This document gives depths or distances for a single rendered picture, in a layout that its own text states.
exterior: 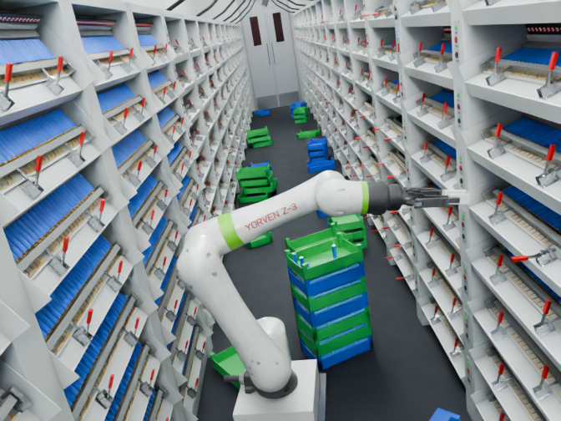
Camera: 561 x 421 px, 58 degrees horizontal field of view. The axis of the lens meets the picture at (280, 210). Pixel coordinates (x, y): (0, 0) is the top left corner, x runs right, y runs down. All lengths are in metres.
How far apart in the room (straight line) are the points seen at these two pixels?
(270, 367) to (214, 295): 0.29
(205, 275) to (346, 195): 0.44
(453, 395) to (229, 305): 1.20
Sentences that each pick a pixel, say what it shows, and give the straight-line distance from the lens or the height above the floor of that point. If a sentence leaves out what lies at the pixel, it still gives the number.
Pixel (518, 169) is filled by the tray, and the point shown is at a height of 1.11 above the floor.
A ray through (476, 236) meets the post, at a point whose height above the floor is 0.79.
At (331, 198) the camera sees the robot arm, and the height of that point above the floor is 1.08.
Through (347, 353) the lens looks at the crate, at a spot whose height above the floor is 0.03.
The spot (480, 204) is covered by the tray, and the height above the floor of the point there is 0.91.
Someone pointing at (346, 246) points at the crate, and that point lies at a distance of 2.44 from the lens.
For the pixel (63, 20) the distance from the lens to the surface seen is 1.60.
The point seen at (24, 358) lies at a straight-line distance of 1.11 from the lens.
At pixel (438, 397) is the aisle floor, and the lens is 2.32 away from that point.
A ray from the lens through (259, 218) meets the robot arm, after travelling 1.51.
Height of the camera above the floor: 1.53
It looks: 20 degrees down
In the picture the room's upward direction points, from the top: 10 degrees counter-clockwise
